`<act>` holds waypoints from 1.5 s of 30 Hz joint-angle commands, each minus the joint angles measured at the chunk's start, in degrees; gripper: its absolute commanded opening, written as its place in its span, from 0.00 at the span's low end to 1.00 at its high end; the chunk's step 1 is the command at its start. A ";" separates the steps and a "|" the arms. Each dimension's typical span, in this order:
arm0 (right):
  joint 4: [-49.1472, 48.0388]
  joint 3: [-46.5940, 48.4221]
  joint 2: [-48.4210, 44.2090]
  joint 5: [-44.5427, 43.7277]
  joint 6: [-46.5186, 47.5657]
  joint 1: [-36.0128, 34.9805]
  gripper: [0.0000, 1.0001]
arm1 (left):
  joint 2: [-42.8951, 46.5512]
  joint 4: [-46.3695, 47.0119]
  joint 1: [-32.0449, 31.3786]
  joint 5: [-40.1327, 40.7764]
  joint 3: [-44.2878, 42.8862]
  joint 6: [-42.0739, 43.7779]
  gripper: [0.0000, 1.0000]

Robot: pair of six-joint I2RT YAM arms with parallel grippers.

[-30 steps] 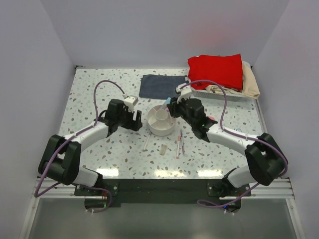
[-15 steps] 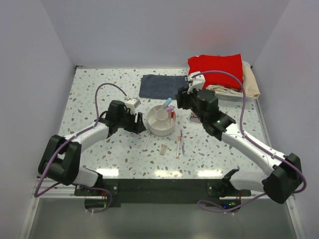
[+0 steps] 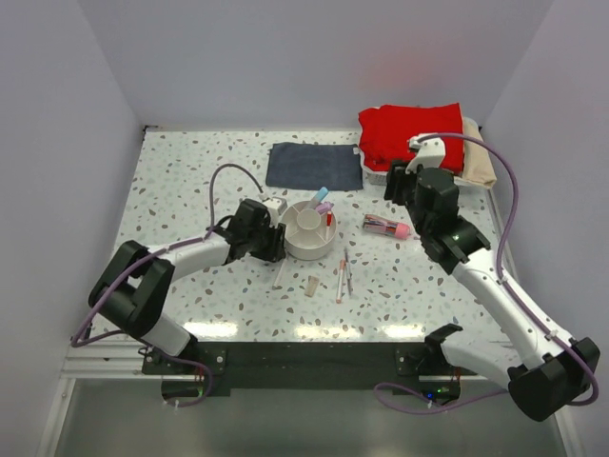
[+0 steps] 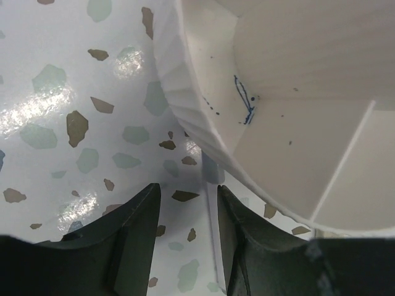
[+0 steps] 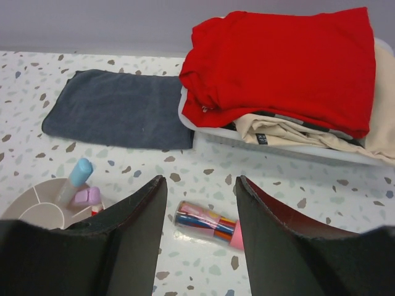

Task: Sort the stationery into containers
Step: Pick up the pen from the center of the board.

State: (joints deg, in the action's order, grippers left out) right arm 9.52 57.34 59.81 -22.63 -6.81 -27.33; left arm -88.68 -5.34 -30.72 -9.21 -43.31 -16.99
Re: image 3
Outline white thin pen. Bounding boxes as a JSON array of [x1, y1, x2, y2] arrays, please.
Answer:
[[272, 258, 287, 289]]

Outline white round divided organizer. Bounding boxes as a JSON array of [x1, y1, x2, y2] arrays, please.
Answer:
[[282, 201, 338, 261]]

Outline pink glue stick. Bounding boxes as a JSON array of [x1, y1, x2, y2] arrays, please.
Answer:
[[315, 202, 333, 214]]

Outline pink clear pencil case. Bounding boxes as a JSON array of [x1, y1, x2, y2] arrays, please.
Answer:
[[363, 214, 410, 240]]

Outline beige eraser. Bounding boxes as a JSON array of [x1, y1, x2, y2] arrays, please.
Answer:
[[304, 276, 320, 298]]

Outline blue capped clear tube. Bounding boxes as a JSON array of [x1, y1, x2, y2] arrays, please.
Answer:
[[306, 187, 329, 209]]

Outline orange white pen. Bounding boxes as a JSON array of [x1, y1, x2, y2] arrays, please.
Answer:
[[336, 259, 345, 304]]

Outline grey thin pen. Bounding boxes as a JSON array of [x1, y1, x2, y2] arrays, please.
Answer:
[[344, 248, 353, 297]]

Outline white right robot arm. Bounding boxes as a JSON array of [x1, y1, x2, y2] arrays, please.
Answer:
[[384, 161, 600, 422]]

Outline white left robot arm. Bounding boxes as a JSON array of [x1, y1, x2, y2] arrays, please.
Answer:
[[88, 197, 287, 373]]

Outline white plastic basket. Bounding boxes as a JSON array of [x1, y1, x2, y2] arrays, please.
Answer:
[[353, 116, 485, 189]]

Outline red folded cloth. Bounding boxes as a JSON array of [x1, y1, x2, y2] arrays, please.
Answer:
[[359, 103, 463, 172]]

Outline beige folded cloth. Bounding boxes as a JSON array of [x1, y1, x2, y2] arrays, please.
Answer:
[[456, 140, 497, 189]]

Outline dark blue folded cloth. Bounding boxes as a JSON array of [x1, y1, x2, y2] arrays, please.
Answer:
[[265, 142, 363, 191]]

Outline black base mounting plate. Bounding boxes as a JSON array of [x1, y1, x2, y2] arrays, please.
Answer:
[[142, 342, 471, 396]]

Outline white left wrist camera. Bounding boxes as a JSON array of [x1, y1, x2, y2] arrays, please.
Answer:
[[259, 193, 287, 227]]

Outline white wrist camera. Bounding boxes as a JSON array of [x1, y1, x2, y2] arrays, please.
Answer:
[[405, 133, 446, 174], [259, 193, 287, 227]]

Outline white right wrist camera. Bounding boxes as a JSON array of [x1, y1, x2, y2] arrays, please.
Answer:
[[405, 133, 446, 174]]

